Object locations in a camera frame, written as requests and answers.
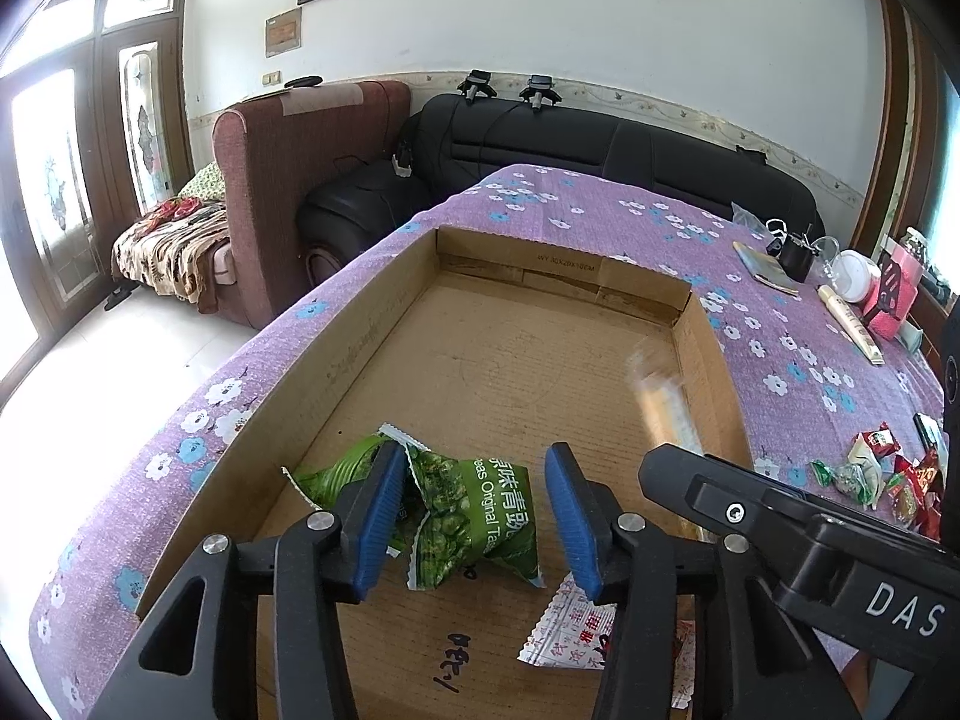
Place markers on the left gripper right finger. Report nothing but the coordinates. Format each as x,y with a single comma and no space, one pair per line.
751,660

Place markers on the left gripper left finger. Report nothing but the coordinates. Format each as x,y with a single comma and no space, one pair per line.
195,653

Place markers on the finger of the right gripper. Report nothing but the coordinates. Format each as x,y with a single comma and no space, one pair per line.
718,495

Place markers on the red foil snack bag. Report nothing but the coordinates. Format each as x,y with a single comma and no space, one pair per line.
915,492

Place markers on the clear green candy bag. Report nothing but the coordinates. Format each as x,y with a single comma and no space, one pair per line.
858,480

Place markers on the white red snack packet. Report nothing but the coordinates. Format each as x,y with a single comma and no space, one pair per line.
573,634

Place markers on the dark green snack bag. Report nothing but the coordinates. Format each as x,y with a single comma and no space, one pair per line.
324,486

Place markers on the green peas snack bag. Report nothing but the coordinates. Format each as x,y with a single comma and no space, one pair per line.
473,510

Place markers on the beige wafer snack pack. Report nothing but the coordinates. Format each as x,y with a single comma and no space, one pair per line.
659,395

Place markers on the purple floral tablecloth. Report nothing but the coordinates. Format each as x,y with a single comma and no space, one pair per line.
803,388

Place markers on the red bar snack pack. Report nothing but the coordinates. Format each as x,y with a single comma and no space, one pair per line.
881,441

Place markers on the black smartphone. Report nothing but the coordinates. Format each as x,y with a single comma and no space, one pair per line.
931,435

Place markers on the cream lotion tube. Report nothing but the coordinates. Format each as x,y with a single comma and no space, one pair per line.
850,325

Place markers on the small olive notebook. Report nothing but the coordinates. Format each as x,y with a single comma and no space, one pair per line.
765,269

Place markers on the pink sleeved bottle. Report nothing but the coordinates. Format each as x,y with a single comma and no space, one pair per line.
901,263

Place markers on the black pen cup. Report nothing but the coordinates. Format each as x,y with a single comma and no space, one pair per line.
793,252

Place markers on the cardboard tray box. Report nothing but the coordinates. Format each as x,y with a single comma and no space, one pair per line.
478,346

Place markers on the white round jar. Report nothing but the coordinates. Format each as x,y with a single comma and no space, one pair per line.
853,276

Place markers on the clear plastic cup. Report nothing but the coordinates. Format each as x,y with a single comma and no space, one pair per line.
826,249

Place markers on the black phone stand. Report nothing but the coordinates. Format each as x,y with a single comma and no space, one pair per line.
889,284

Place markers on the patterned blanket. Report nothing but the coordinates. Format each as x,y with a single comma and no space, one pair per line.
170,249

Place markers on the black leather sofa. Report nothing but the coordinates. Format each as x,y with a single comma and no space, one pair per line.
452,143

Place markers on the maroon armchair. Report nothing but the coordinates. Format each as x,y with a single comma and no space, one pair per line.
271,151

